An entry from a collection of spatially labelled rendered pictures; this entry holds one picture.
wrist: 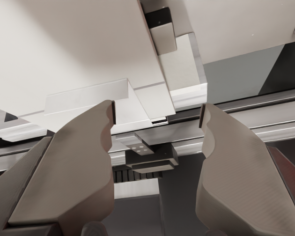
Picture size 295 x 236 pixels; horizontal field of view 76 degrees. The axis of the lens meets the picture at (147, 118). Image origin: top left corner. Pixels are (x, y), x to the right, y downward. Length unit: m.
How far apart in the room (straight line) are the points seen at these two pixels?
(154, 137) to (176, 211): 0.34
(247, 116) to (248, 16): 0.27
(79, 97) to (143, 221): 0.17
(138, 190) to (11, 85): 0.19
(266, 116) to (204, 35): 0.29
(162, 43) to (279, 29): 0.20
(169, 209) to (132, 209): 0.51
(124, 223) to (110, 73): 0.18
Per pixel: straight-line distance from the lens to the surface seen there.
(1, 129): 0.41
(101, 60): 0.16
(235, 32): 0.36
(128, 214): 0.27
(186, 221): 0.77
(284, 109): 0.57
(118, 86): 0.18
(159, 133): 0.52
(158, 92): 0.21
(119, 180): 0.69
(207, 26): 0.33
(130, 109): 0.23
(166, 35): 0.28
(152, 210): 0.26
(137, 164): 0.48
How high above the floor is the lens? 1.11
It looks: 24 degrees down
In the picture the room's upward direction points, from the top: 174 degrees clockwise
